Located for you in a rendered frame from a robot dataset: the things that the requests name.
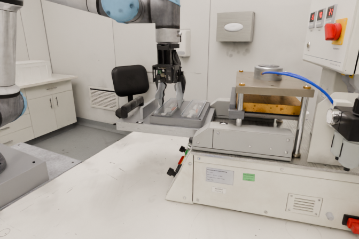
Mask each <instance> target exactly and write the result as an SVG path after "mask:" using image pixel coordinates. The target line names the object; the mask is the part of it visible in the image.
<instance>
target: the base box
mask: <svg viewBox="0 0 359 239"><path fill-rule="evenodd" d="M165 199H166V200H170V201H176V202H182V203H187V204H194V203H198V204H204V205H210V206H216V207H219V208H225V209H231V210H237V211H243V212H249V213H255V214H260V215H264V216H270V217H276V218H282V219H287V220H293V221H299V222H305V223H309V224H314V225H320V226H326V227H332V228H337V229H343V230H349V231H352V232H353V233H354V234H359V176H357V175H352V174H344V173H335V172H327V171H319V170H311V169H302V168H294V167H289V166H281V165H272V164H264V163H256V162H248V161H239V160H231V159H226V158H218V157H209V156H201V155H193V154H191V153H190V154H189V156H188V158H187V159H186V161H185V163H184V165H183V166H182V168H181V170H180V172H179V174H178V175H177V177H176V179H175V181H174V183H173V184H172V186H171V188H170V190H169V192H168V193H167V195H166V197H165Z"/></svg>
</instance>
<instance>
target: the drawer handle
mask: <svg viewBox="0 0 359 239"><path fill-rule="evenodd" d="M138 105H139V106H143V105H144V98H143V96H139V97H137V98H135V99H134V100H132V101H130V102H128V103H126V104H125V105H123V106H121V117H123V118H127V117H128V111H130V110H132V109H133V108H135V107H136V106H138Z"/></svg>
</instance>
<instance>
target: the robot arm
mask: <svg viewBox="0 0 359 239"><path fill-rule="evenodd" d="M45 1H49V2H53V3H57V4H61V5H65V6H69V7H72V8H75V9H79V10H83V11H87V12H91V13H94V14H99V15H102V16H104V17H108V18H112V19H113V20H115V21H116V22H118V23H125V24H129V23H155V41H156V42H157V58H158V64H156V65H153V66H152V75H153V82H155V84H156V87H157V91H156V93H155V99H157V100H158V102H159V105H160V106H162V105H163V103H164V96H165V89H166V87H167V84H171V83H175V85H174V89H175V91H176V99H177V106H178V109H179V108H180V106H181V104H182V102H183V97H184V92H185V86H186V79H185V76H184V71H181V68H182V67H181V62H180V59H179V57H178V54H177V52H176V50H174V49H176V48H180V44H178V43H179V42H180V36H181V35H182V33H181V32H180V7H181V5H180V0H45ZM23 6H24V0H0V128H1V127H3V126H5V125H7V124H9V123H11V122H13V121H15V120H17V119H18V118H19V117H20V116H22V115H23V114H24V112H25V111H26V108H27V100H26V97H24V96H23V93H22V92H21V91H20V87H18V86H17V85H16V84H15V60H16V40H17V11H18V10H19V9H21V8H22V7H23ZM154 70H155V78H154ZM156 70H157V75H156ZM166 83H167V84H166Z"/></svg>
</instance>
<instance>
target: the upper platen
mask: <svg viewBox="0 0 359 239"><path fill-rule="evenodd" d="M237 101H238V93H237V95H236V109H237ZM300 104H301V102H300V101H299V100H298V99H297V98H296V97H289V96H279V95H260V94H244V106H243V109H244V110H245V115H244V116H247V117H260V118H273V119H280V120H294V121H298V117H299V111H300Z"/></svg>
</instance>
